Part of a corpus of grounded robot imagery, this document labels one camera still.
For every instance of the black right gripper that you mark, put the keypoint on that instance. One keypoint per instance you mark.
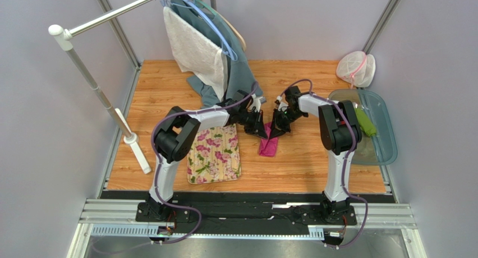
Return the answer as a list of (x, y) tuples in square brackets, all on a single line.
[(283, 119)]

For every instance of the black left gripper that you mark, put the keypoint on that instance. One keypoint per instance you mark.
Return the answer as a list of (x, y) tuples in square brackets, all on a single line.
[(258, 128)]

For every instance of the magenta paper napkin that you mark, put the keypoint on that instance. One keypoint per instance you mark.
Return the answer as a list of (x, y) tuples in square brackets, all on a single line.
[(268, 147)]

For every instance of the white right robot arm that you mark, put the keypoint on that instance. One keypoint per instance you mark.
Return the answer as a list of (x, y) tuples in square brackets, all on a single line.
[(339, 132)]

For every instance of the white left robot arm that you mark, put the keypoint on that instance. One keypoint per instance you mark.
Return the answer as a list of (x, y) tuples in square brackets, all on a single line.
[(172, 138)]

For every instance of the floral placemat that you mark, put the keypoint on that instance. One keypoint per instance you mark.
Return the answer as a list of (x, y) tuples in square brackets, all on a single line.
[(214, 156)]

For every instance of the teal blue garment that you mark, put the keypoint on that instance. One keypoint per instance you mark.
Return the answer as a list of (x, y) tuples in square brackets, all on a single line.
[(239, 74)]

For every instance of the blue plastic hanger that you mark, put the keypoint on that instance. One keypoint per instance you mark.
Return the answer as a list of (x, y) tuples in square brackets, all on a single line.
[(227, 50)]

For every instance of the white towel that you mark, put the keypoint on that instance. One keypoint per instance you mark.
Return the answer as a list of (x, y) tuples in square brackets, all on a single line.
[(196, 53)]

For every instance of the white mesh laundry bag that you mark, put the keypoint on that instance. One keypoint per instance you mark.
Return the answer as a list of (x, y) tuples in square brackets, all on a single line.
[(357, 68)]

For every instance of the teal plastic tray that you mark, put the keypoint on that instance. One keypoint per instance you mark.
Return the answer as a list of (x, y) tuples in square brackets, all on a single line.
[(380, 149)]

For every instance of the green plastic hanger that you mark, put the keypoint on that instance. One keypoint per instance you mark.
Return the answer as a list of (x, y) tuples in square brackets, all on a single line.
[(203, 3)]

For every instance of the wooden hanger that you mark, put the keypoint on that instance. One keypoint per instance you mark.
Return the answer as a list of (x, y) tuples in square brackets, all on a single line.
[(213, 5)]

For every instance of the white clothes rack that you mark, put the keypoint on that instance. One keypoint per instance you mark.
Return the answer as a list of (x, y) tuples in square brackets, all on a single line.
[(63, 38)]

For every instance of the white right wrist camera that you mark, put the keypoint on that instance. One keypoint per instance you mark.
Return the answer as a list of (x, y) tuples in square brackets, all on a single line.
[(280, 105)]

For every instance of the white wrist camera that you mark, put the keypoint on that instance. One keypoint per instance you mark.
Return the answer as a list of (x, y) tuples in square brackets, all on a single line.
[(257, 102), (280, 105)]

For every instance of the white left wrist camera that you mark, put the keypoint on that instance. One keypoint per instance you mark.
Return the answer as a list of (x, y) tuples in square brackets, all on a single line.
[(257, 102)]

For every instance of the green handled utensil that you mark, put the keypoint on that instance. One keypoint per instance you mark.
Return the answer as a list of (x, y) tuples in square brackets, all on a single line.
[(365, 123)]

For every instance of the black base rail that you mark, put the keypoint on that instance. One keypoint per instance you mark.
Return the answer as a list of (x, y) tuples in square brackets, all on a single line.
[(238, 213)]

